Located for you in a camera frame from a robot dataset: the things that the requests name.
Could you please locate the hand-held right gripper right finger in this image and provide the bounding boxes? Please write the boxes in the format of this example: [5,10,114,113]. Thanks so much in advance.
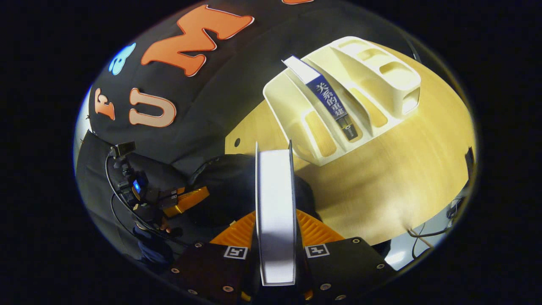
[293,209,397,302]

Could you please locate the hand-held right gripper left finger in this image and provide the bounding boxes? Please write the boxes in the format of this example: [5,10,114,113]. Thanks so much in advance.
[169,211,260,302]

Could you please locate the black schoolbag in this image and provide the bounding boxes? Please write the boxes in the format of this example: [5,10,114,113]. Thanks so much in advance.
[188,153,319,240]

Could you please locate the book with portrait cover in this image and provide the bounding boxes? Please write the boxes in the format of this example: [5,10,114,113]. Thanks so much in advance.
[255,140,297,287]

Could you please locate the blue spine book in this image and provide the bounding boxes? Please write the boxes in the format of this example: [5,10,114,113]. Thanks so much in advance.
[282,55,359,141]

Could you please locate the white plastic bookshelf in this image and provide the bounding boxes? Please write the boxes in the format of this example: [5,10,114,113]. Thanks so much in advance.
[263,36,422,167]

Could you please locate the dark floor cable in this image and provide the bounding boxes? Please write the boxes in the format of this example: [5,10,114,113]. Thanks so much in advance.
[406,224,454,260]

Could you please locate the black table bracket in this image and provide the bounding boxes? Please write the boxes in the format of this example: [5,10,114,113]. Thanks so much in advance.
[464,146,476,179]

